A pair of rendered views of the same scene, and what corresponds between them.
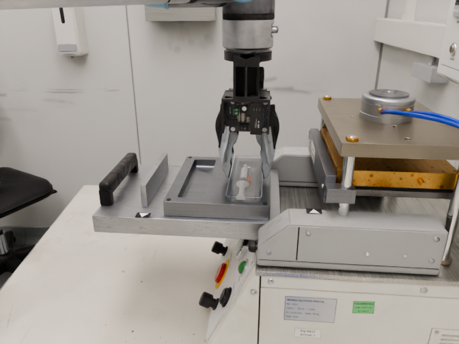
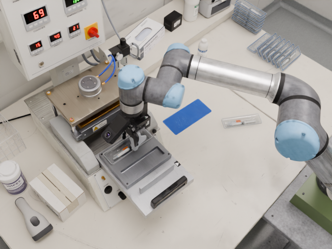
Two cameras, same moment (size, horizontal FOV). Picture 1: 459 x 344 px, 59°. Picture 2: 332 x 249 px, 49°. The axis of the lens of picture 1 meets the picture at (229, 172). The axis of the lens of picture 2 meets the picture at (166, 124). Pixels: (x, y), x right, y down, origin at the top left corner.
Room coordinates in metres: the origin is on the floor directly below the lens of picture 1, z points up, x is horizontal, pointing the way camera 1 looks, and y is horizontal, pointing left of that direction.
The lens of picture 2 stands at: (1.10, 0.52, 2.12)
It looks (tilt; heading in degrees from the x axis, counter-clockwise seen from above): 54 degrees down; 220
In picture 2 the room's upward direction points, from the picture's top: 5 degrees clockwise
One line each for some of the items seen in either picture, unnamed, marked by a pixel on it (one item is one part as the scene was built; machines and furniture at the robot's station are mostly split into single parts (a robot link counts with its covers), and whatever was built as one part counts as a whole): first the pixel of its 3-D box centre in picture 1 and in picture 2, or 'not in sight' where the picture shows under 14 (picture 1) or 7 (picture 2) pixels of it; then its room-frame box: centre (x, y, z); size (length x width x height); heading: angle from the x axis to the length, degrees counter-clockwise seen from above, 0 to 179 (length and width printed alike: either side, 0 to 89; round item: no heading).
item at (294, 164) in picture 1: (322, 167); (73, 144); (0.77, -0.19, 0.97); 0.25 x 0.05 x 0.07; 85
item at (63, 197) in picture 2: not in sight; (58, 192); (0.90, -0.16, 0.80); 0.19 x 0.13 x 0.09; 90
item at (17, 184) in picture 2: not in sight; (12, 178); (0.99, -0.32, 0.83); 0.09 x 0.09 x 0.15
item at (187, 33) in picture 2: not in sight; (169, 29); (-0.13, -0.55, 0.77); 0.84 x 0.30 x 0.04; 0
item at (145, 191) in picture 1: (196, 188); (144, 166); (0.65, 0.06, 0.97); 0.30 x 0.22 x 0.08; 85
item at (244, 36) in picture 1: (250, 35); (131, 101); (0.62, -0.03, 1.23); 0.08 x 0.08 x 0.05
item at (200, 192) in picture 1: (223, 183); (135, 155); (0.65, 0.01, 0.98); 0.20 x 0.17 x 0.03; 175
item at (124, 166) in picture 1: (119, 176); (169, 191); (0.66, 0.20, 0.99); 0.15 x 0.02 x 0.04; 175
